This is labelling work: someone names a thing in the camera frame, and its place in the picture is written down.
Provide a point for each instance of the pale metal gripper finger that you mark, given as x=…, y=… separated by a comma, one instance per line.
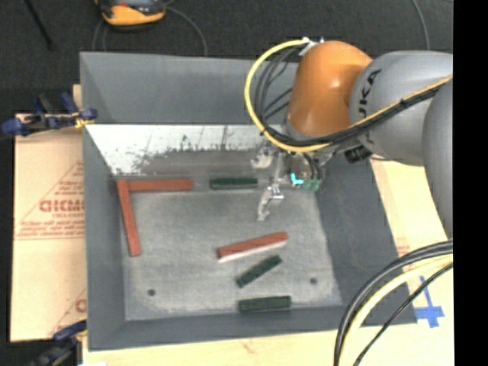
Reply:
x=262, y=158
x=267, y=202

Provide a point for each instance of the dark green flat block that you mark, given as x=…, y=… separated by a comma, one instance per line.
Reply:
x=233, y=183
x=259, y=270
x=265, y=304

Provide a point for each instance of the red-brown flat block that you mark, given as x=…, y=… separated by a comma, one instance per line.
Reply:
x=251, y=244
x=160, y=185
x=129, y=223

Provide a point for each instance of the grey metal bin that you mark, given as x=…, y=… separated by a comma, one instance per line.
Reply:
x=190, y=223

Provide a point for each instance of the brown cardboard board red print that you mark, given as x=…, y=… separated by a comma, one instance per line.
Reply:
x=45, y=242

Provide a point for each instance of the black cylinder on white bracket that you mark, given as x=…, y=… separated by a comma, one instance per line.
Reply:
x=358, y=154

